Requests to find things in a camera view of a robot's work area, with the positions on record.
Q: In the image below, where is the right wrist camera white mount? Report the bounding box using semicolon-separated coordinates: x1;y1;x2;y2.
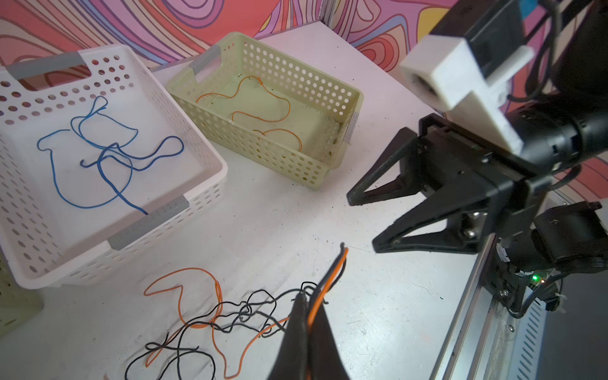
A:
398;0;535;155

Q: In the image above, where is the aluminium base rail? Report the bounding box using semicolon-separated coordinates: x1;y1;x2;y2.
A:
430;236;548;379

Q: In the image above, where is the white plastic basket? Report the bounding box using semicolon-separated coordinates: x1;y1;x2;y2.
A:
1;45;227;290

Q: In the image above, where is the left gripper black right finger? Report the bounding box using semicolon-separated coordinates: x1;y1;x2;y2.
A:
308;304;350;380

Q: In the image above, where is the right green plastic basket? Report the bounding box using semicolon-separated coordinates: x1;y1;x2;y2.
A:
166;33;364;189

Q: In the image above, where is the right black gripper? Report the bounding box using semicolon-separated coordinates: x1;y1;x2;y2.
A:
347;95;607;253

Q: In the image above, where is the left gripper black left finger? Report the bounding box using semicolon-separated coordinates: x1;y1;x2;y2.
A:
268;293;309;380

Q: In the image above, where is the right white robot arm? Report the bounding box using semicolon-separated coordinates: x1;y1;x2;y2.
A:
347;1;607;318

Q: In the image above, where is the orange cable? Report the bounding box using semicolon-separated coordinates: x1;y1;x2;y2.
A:
195;74;305;153
143;246;350;380

